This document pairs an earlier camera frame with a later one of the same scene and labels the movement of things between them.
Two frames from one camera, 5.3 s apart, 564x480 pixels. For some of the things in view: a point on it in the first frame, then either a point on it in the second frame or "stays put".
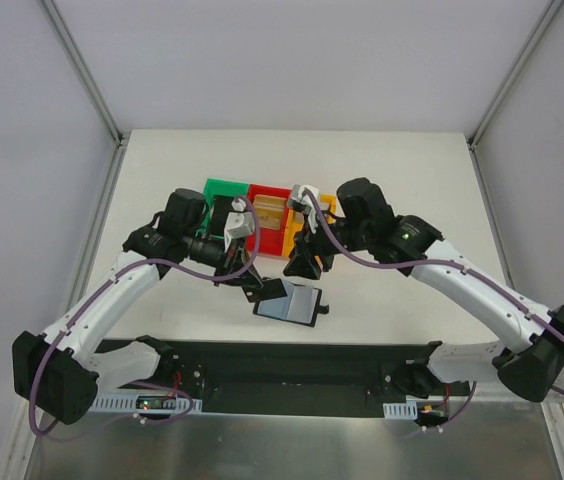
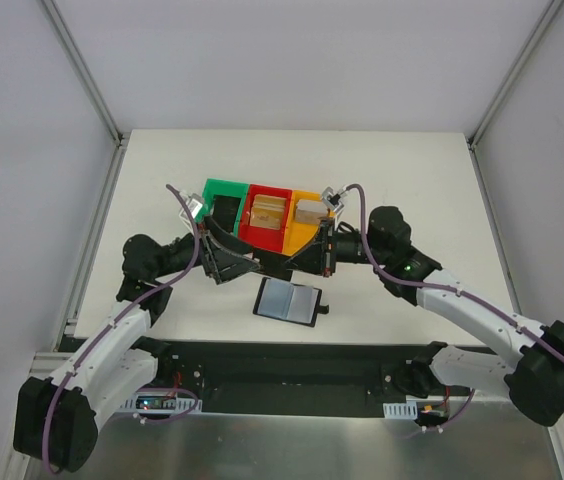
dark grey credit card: (272, 288) → (273, 264)
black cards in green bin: (222, 206) stays put
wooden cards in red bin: (270, 211) stays put
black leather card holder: (301, 304) stays put
